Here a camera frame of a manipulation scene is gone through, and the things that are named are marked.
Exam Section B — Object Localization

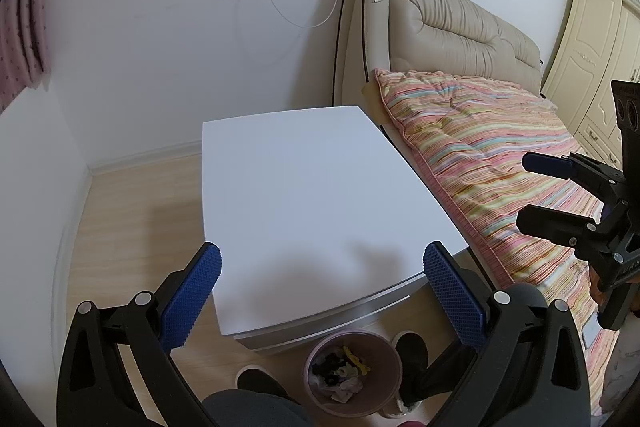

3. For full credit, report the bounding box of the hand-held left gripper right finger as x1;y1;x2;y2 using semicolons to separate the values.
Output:
422;241;593;427

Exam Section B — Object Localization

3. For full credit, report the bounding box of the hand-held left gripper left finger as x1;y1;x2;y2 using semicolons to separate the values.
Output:
56;242;223;427

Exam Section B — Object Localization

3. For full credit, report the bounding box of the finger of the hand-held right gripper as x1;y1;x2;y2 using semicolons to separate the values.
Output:
522;152;626;208
516;203;600;250

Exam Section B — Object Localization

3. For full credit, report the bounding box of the pink round waste bin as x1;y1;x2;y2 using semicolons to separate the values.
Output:
303;331;403;418

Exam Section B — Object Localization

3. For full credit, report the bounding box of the person's right hand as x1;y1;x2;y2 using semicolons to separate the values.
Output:
589;267;608;305

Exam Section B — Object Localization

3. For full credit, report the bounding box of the person's right black shoe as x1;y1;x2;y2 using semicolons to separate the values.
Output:
395;332;431;408

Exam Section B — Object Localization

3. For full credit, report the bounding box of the person's black shoe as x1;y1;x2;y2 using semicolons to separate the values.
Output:
237;367;294;404
395;332;431;408

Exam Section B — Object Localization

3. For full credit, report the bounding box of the striped pink quilt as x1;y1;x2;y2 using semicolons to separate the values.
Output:
372;68;626;408

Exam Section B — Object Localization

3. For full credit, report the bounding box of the person's left black shoe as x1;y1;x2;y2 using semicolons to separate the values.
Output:
237;367;294;404

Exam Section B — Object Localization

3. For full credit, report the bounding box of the cream wardrobe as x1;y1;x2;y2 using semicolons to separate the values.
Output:
542;0;640;172

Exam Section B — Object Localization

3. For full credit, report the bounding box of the person's left leg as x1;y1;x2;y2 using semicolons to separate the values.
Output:
202;389;313;427

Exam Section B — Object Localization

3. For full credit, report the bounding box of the white low table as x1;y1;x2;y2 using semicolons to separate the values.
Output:
201;106;469;353

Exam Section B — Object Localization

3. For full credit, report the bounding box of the beige padded bed headboard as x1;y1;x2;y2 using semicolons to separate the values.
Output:
330;0;543;108

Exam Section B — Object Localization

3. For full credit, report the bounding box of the pink dotted curtain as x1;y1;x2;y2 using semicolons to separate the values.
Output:
0;0;53;108

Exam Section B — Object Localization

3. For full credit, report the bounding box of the white charging cable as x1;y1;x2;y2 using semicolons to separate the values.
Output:
256;0;388;28

